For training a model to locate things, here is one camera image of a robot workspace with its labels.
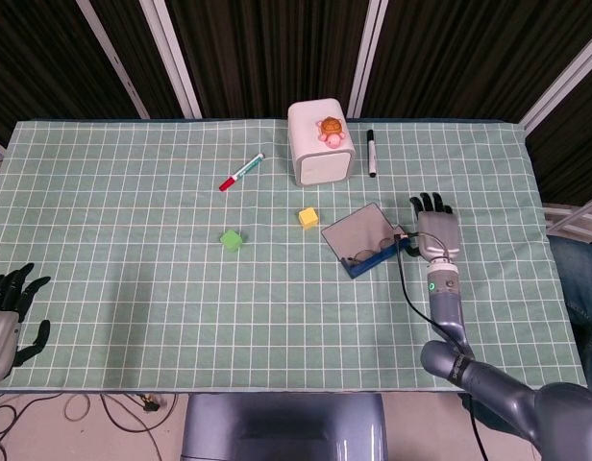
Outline person's blue jeans leg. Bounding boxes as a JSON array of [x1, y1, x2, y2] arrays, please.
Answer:
[[548, 233, 592, 385]]

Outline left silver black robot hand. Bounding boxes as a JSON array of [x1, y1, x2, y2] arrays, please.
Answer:
[[0, 262, 52, 385]]

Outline black capped white marker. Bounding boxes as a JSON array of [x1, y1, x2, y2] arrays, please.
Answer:
[[365, 129, 379, 179]]

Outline green cube block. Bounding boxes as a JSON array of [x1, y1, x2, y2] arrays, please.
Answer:
[[219, 229, 244, 253]]

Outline black floor cable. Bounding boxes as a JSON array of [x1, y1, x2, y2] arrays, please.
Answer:
[[63, 392, 182, 433]]

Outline black robot hand cable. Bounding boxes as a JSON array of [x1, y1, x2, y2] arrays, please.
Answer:
[[394, 231, 485, 461]]

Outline blue-grey robot torso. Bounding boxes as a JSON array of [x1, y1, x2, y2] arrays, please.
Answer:
[[180, 393, 388, 461]]

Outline pink turtle toy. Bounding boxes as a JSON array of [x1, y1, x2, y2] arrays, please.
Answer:
[[315, 116, 346, 149]]

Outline thin-framed eyeglasses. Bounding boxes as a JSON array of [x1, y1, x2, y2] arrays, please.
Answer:
[[346, 237, 398, 265]]

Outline dark pleated curtain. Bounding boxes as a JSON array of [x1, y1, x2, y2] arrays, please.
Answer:
[[0, 0, 592, 207]]

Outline red capped white marker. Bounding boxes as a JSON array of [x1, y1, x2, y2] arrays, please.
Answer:
[[218, 153, 266, 193]]

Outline blue glasses case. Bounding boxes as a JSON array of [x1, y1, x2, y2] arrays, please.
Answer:
[[320, 202, 415, 280]]

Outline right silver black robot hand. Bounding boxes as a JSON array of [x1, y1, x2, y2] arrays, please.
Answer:
[[404, 191, 463, 264]]

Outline yellow cube block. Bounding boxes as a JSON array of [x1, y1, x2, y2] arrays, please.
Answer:
[[298, 206, 320, 231]]

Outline green checked tablecloth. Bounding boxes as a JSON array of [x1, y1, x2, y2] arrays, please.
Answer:
[[0, 118, 590, 393]]

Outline white aluminium frame post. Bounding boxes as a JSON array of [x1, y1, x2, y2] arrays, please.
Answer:
[[76, 0, 152, 120], [138, 0, 204, 120], [346, 0, 391, 120], [520, 36, 592, 135]]

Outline white cube mini cabinet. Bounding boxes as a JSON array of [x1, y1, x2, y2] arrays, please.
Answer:
[[287, 97, 358, 187]]

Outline white metal frame rail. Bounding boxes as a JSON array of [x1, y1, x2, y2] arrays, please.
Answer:
[[544, 199, 592, 236]]

